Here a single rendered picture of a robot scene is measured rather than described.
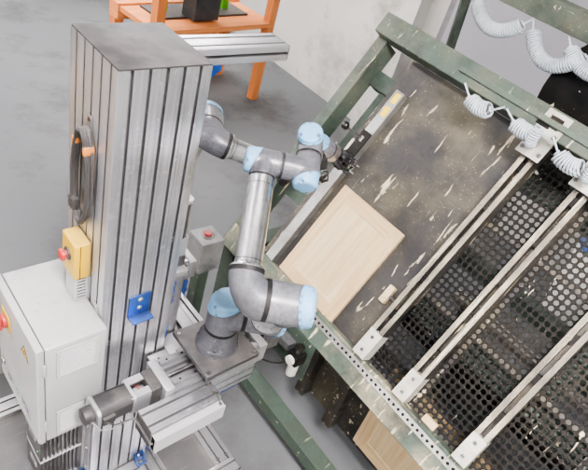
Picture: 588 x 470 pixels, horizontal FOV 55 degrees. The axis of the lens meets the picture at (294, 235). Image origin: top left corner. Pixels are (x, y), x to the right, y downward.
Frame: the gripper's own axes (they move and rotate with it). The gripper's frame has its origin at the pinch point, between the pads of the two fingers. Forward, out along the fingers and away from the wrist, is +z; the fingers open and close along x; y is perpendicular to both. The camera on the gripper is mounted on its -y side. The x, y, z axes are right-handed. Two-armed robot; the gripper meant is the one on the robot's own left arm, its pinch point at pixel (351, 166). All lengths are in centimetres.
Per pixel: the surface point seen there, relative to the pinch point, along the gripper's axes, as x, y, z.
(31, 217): -160, -177, 14
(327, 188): -14.9, -7.3, 8.2
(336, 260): -36.0, 18.1, 10.6
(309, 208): -26.9, -8.2, 8.2
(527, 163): 42, 56, 5
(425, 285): -18, 57, 5
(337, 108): 16.0, -30.4, 8.4
